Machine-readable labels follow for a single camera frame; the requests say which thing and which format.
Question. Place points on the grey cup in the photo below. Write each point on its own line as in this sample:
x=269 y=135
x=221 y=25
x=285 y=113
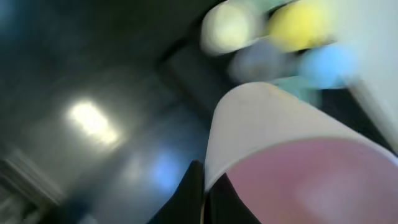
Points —
x=259 y=63

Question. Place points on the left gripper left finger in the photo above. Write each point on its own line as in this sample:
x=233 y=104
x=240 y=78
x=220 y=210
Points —
x=189 y=199

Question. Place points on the green cup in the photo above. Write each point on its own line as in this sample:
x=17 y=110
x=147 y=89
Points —
x=297 y=88

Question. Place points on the cream cup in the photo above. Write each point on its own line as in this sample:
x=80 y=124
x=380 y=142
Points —
x=230 y=29

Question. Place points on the black tray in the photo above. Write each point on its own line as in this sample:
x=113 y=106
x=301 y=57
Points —
x=192 y=77

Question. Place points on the blue cup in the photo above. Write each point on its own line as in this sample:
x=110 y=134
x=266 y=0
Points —
x=328 y=67

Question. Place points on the pink cup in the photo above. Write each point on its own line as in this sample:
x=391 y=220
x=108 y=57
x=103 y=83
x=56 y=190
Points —
x=264 y=124

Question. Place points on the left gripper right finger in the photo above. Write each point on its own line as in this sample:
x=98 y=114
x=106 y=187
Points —
x=222 y=205

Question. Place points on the yellow cup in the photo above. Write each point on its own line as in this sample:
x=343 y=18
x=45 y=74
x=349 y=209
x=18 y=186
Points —
x=300 y=26

